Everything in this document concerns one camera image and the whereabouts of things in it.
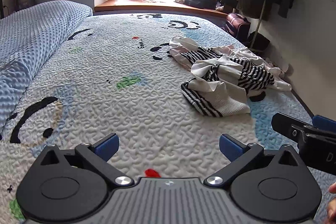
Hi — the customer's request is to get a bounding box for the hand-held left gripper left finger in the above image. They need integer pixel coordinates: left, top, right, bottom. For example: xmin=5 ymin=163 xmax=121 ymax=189
xmin=34 ymin=133 xmax=134 ymax=187

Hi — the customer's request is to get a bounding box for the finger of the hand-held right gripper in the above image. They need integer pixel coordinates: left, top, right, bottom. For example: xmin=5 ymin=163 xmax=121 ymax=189
xmin=312 ymin=114 xmax=336 ymax=136
xmin=271 ymin=112 xmax=319 ymax=146

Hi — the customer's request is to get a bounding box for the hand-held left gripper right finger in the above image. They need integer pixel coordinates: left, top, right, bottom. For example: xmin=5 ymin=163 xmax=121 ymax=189
xmin=203 ymin=134 xmax=305 ymax=188

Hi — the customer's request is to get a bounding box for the black white striped garment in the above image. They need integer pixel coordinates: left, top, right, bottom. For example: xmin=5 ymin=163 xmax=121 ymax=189
xmin=168 ymin=35 xmax=276 ymax=117

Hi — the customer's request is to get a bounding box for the person's right hand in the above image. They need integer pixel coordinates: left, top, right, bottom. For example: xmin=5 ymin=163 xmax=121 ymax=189
xmin=325 ymin=182 xmax=336 ymax=224

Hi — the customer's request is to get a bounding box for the printed quilted bedspread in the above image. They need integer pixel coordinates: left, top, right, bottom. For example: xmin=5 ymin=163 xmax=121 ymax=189
xmin=0 ymin=13 xmax=336 ymax=224

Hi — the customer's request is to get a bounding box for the pale pink white garment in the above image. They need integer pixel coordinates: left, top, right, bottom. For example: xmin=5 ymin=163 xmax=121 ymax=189
xmin=210 ymin=44 xmax=293 ymax=92

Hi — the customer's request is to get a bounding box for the black bag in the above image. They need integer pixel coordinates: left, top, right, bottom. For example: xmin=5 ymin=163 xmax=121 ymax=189
xmin=247 ymin=31 xmax=271 ymax=52

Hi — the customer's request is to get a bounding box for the coat rack pole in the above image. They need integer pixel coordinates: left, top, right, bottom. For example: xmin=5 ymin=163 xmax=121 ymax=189
xmin=249 ymin=0 xmax=269 ymax=50

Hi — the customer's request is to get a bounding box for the maroon suitcase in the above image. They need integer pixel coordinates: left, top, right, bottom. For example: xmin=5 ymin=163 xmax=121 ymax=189
xmin=225 ymin=13 xmax=251 ymax=41

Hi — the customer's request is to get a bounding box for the blue dotted blanket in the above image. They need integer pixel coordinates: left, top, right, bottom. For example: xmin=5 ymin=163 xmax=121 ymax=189
xmin=0 ymin=1 xmax=93 ymax=135

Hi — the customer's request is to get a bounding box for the wooden windowsill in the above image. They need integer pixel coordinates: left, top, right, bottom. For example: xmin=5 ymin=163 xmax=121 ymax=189
xmin=94 ymin=0 xmax=229 ymax=17

